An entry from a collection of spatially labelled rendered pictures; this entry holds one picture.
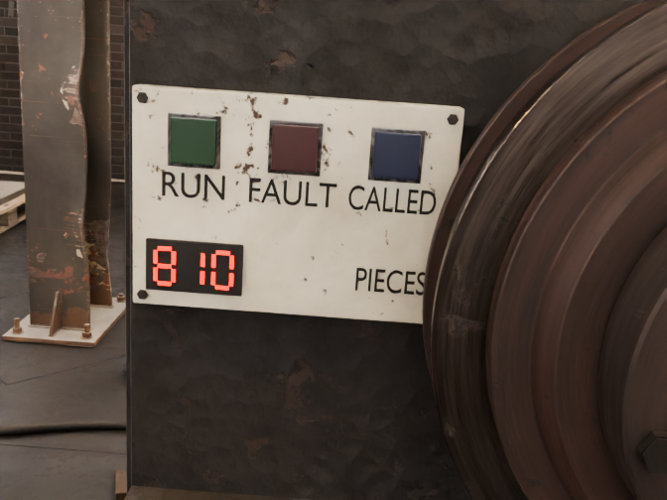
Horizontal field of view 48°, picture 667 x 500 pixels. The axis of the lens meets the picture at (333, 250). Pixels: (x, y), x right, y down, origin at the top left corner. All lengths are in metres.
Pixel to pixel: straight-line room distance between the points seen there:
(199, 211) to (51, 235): 2.74
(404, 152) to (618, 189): 0.19
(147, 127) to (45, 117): 2.65
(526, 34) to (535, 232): 0.21
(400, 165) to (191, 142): 0.17
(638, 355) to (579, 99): 0.15
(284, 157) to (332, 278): 0.11
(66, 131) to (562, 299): 2.88
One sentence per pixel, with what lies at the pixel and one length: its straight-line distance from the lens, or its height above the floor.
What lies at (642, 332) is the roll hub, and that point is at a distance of 0.42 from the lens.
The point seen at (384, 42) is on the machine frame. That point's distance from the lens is 0.61.
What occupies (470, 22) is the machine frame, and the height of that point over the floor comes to 1.30.
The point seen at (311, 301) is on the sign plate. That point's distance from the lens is 0.62.
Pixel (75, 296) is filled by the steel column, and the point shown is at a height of 0.18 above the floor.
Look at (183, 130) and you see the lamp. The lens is 0.60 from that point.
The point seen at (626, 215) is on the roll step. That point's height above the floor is 1.20.
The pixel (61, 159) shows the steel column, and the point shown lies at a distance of 3.25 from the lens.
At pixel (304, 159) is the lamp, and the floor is 1.19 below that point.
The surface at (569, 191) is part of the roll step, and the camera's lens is 0.46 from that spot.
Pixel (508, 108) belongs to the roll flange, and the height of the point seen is 1.25.
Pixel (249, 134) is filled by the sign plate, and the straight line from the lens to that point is 0.60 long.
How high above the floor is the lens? 1.28
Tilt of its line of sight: 15 degrees down
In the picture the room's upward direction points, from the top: 4 degrees clockwise
